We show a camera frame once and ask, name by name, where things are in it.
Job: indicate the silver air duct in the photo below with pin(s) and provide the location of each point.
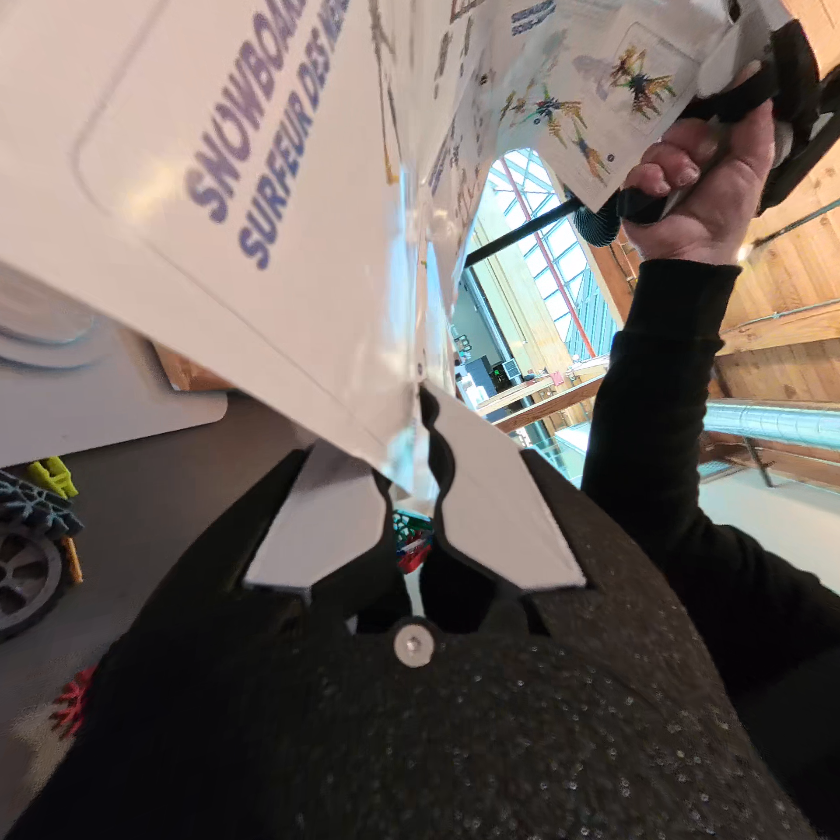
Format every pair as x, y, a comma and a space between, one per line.
774, 425

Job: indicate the toy instruction sheet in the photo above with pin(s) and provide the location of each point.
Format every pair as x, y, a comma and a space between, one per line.
229, 164

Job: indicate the person's right hand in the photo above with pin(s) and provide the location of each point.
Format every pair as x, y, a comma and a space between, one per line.
709, 197

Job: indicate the black pole stand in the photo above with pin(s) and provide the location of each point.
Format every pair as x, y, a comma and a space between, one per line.
518, 231

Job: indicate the black toy wheel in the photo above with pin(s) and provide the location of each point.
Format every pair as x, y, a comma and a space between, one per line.
26, 571

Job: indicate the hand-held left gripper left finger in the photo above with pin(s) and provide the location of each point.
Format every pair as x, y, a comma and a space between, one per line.
315, 525

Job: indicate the red connector piece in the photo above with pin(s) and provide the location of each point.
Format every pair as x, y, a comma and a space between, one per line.
413, 558
72, 702

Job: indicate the person's right forearm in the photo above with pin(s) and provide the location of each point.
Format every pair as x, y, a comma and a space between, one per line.
656, 426

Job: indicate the colourful construction toy pieces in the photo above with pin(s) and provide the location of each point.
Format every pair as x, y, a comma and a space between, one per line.
410, 523

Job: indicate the white rounded panel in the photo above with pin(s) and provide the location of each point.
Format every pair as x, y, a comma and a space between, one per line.
98, 400

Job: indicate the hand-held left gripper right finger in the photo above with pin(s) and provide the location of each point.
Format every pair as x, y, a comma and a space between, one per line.
499, 512

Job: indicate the orange toy rod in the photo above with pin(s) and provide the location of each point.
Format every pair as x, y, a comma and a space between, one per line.
73, 558

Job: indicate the blue snowflake connector piece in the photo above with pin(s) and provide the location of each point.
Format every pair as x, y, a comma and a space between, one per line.
39, 502

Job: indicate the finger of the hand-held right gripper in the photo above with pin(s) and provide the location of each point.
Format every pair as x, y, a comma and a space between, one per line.
758, 13

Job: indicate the lime green toy piece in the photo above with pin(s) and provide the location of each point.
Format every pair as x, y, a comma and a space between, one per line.
52, 476

